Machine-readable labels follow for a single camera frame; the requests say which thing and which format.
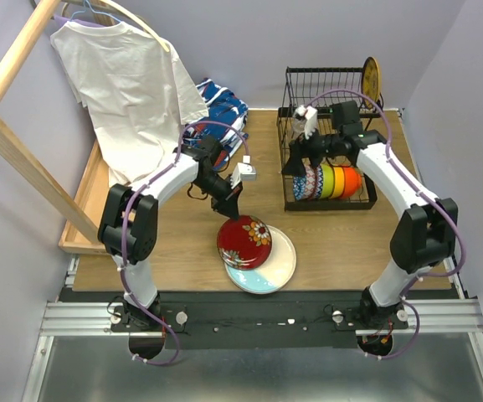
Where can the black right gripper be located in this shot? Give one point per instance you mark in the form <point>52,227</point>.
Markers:
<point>298,150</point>

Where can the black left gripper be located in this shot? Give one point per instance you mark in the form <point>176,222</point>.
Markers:
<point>228,197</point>

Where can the red patterned bowl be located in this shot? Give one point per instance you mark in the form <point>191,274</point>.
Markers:
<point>309,186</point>

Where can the green bowl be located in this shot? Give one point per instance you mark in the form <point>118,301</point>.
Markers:
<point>329,181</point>

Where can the red floral plate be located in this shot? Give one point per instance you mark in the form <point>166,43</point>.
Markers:
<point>244,243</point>

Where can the yellow bowl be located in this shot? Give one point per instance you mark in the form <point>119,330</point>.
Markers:
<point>339,182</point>

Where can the orange-red bowl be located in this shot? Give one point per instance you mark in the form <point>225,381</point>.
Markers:
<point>352,182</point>

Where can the white and blue plate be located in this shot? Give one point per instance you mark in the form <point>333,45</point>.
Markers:
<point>274,273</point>

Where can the yellow patterned dark-rimmed plate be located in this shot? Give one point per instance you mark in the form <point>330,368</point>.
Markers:
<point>371,79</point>

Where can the clear faceted drinking glass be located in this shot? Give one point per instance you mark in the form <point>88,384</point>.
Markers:
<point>298,124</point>

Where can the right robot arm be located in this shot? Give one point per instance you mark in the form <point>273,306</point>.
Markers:
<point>426,230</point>

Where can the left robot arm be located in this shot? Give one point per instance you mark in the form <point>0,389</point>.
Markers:
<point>129,223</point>

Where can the blue patterned cloth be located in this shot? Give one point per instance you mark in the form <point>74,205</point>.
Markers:
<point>226,120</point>

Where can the white t-shirt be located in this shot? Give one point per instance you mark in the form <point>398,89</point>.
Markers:
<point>139,96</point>

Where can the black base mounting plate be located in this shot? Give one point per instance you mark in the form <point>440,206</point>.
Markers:
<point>235,319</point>

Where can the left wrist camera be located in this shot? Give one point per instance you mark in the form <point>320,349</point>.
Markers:
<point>243,171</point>

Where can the black wire dish rack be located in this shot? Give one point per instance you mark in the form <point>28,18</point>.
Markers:
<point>322,125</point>

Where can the aluminium rail frame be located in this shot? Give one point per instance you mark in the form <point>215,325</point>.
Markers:
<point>438,357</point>

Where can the wooden clothes rack frame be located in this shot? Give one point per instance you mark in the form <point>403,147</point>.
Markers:
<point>44,134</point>

